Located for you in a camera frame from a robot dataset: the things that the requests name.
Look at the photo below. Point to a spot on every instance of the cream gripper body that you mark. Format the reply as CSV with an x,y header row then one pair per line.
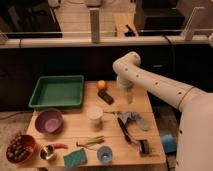
x,y
128,95

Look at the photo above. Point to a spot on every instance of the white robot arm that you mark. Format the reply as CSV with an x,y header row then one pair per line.
x,y
195,137

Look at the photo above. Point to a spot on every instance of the orange ball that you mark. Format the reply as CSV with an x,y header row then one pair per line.
x,y
101,85

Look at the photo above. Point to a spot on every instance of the white cup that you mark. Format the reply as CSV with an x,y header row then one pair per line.
x,y
95,113

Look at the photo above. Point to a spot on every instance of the black tool on far table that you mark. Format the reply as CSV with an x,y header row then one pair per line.
x,y
129,32

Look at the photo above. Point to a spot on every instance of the green plastic tray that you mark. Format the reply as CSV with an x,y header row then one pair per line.
x,y
58,91

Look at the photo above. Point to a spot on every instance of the teal sponge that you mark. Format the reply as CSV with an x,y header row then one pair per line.
x,y
75,159

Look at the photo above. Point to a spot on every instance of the purple bowl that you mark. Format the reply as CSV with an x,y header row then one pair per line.
x,y
49,121

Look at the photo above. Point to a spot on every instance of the red chili pepper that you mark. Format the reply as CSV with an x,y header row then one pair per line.
x,y
60,146

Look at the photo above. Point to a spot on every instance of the small metal cup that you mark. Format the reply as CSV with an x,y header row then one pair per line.
x,y
47,153

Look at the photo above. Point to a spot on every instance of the red bowl with nuts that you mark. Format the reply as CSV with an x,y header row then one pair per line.
x,y
20,148

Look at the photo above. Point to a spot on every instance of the black handled brush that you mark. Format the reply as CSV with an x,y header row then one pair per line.
x,y
124,130

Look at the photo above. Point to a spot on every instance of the white angled bracket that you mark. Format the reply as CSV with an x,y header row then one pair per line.
x,y
196,15

